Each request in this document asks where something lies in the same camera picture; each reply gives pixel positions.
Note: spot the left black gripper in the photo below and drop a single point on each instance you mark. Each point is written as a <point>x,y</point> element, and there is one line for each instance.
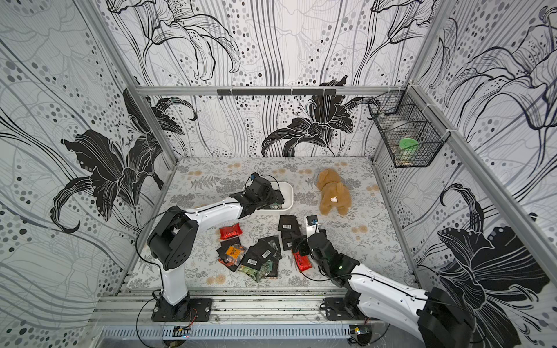
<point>272,196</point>

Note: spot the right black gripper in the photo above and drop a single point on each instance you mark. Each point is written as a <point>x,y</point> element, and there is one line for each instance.
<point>306,243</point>

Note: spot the green picture tea bag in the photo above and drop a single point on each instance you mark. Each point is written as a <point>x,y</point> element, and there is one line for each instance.
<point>274,206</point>

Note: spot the red long tea bag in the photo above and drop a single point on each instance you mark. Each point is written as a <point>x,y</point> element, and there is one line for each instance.
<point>303,262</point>

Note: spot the black barcode tea bag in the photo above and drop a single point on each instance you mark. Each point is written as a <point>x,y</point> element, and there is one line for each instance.
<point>288,223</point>
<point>257,255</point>

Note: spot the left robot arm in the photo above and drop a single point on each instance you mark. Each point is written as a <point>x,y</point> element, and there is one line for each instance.
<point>172,239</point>

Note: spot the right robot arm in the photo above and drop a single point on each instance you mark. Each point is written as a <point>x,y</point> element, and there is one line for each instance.
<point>431,316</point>

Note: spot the white plastic storage box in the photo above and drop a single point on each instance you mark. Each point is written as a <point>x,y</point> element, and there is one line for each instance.
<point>287,192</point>

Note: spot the red square tea bag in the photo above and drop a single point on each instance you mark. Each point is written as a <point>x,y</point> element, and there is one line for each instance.
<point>230,232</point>

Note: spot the black barcode tea bag front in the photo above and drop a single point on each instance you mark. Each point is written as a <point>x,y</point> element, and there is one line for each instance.
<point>257,255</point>

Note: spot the orange label tea bag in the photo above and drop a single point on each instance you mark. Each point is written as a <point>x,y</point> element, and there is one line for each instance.
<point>231,256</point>

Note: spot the brown plush teddy dog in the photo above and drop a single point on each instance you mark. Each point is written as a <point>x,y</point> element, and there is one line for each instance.
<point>334,194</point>

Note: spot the green lidded cup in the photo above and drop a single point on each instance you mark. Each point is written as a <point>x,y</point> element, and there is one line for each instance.
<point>407,149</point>

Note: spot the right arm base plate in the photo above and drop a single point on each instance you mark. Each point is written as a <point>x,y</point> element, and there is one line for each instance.
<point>339,309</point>

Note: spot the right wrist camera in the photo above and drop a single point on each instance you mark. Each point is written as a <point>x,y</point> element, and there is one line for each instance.
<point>312,225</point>

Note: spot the white slotted cable duct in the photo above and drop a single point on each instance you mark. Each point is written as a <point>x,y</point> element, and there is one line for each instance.
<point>281,331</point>

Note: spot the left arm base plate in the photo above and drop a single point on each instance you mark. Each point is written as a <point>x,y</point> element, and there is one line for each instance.
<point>187,310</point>

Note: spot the black wire basket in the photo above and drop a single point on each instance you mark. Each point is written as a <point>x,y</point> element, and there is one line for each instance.
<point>401,114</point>

